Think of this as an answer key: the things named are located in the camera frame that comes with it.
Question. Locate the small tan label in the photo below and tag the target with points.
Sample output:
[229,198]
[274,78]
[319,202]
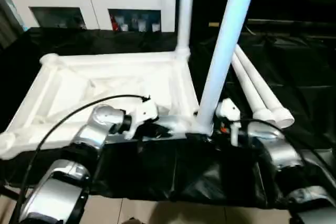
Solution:
[213,24]

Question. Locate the white plastic table leg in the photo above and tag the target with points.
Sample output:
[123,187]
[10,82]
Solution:
[249,87]
[265,87]
[186,11]
[228,37]

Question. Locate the red bottle in cabinet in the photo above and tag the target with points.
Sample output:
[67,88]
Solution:
[114,23]

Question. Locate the white plastic table top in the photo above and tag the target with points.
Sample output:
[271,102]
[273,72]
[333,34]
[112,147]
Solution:
[105,77]

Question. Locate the grey curtain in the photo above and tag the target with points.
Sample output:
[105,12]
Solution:
[10,24]

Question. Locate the black cloth mat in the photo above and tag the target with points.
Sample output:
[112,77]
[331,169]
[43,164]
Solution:
[183,171]

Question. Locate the dark metal rail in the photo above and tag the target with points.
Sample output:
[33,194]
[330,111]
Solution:
[291,23]

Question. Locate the dark round robot part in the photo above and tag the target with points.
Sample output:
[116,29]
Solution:
[134,221]

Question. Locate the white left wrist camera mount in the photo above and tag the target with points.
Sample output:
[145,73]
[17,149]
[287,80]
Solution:
[143,115]

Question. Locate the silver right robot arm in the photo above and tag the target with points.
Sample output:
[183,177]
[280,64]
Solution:
[281,150]

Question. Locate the black metal stand leg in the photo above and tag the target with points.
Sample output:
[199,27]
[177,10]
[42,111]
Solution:
[9,192]

